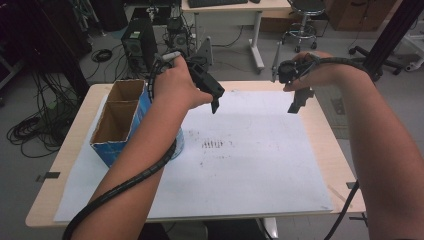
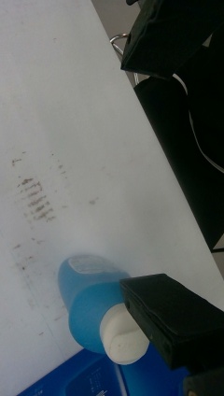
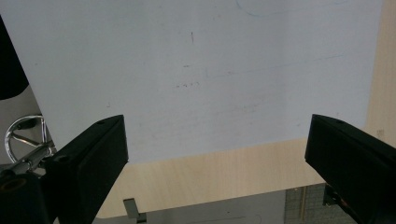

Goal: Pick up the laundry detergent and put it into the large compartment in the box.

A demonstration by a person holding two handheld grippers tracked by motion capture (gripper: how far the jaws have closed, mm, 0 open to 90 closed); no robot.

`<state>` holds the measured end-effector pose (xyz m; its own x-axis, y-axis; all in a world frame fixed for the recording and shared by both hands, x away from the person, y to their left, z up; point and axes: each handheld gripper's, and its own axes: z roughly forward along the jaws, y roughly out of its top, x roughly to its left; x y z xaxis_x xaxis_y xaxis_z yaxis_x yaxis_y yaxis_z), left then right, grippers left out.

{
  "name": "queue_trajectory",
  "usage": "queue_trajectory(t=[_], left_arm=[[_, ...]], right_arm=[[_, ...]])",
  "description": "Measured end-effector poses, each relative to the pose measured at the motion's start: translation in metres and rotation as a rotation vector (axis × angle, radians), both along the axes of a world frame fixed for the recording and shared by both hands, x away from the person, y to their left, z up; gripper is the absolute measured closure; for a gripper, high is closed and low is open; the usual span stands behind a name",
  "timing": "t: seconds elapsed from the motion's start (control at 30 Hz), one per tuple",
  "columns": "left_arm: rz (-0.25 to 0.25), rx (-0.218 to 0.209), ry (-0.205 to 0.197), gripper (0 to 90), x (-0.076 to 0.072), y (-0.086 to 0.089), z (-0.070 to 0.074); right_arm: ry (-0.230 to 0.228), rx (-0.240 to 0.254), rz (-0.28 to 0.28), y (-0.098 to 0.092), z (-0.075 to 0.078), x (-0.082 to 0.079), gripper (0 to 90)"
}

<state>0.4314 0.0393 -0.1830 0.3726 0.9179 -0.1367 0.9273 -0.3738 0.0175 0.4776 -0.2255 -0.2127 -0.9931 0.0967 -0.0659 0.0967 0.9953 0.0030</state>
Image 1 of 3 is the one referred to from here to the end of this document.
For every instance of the blue cardboard box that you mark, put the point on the blue cardboard box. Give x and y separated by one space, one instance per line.
110 153

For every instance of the black computer tower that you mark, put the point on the black computer tower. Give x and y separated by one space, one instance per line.
138 43

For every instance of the white paper sheet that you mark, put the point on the white paper sheet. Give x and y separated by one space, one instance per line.
250 160

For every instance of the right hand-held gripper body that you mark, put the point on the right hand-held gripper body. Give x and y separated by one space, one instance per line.
287 71

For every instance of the person's right hand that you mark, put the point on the person's right hand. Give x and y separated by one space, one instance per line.
325 71

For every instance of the dark curtain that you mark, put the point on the dark curtain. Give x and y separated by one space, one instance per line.
40 40

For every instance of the black metal stand post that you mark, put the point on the black metal stand post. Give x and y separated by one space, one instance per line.
390 36

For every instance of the small black computer case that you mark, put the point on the small black computer case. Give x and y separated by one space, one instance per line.
178 36

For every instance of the black tape strip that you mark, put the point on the black tape strip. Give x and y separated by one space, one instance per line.
50 175
350 185

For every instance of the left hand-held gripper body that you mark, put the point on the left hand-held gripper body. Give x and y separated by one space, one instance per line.
208 81

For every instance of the black office chair base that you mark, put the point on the black office chair base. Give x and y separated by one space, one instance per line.
386 63

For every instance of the person's black clothing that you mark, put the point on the person's black clothing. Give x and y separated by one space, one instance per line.
233 230

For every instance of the person's left hand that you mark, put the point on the person's left hand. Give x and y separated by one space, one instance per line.
175 85

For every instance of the white round container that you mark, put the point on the white round container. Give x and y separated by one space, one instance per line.
180 143

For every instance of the black keyboard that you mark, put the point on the black keyboard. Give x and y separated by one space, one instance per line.
216 2

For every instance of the black stool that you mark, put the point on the black stool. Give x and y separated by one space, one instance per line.
305 20

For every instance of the wooden cabinet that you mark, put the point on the wooden cabinet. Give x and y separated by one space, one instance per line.
360 13

